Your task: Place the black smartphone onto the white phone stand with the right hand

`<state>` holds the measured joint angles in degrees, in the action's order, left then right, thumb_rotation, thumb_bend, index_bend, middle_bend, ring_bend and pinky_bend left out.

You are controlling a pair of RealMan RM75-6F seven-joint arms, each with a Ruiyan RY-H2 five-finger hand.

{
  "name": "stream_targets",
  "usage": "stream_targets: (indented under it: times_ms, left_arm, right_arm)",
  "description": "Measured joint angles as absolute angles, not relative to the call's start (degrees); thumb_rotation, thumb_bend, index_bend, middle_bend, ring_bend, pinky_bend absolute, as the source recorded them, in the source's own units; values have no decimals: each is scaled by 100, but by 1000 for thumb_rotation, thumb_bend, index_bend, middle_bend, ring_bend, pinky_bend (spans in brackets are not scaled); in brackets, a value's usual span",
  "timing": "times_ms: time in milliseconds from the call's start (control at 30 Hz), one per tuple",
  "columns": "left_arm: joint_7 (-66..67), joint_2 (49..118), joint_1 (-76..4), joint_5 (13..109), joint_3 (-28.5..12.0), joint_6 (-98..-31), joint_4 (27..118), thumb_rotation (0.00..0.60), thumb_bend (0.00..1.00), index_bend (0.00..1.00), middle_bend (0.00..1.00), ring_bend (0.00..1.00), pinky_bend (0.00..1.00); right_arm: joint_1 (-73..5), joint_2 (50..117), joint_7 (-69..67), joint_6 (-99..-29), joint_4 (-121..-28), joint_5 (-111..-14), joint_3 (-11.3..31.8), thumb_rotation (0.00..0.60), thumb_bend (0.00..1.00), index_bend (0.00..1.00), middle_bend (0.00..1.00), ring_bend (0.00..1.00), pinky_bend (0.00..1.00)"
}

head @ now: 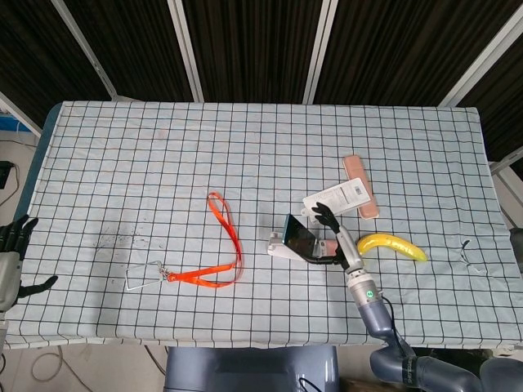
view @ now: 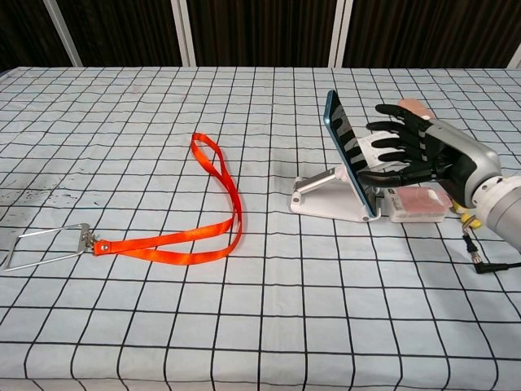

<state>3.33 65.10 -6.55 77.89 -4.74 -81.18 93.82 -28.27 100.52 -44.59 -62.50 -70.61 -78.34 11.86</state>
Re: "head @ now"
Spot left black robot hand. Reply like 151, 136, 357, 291
0, 215, 59, 314

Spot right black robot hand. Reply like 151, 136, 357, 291
308, 202, 364, 271

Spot black smartphone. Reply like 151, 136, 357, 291
282, 213, 318, 262

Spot white folding phone stand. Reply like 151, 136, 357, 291
267, 206, 324, 263

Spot yellow banana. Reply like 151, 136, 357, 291
357, 232, 429, 264

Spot white printed packet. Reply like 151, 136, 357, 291
302, 177, 373, 218

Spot pink oblong case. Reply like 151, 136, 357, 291
342, 154, 380, 221

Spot clear badge holder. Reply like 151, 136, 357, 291
125, 261, 172, 292

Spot grey robot torso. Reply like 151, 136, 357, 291
163, 346, 340, 392

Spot white black checkered tablecloth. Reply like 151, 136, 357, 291
3, 100, 516, 350

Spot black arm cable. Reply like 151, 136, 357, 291
379, 293, 414, 359

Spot white floor cable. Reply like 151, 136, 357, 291
31, 346, 83, 385

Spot orange lanyard strap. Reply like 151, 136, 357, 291
166, 192, 244, 289

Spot white partition frame post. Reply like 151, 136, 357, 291
439, 0, 523, 108
302, 0, 337, 104
167, 0, 204, 102
51, 0, 120, 100

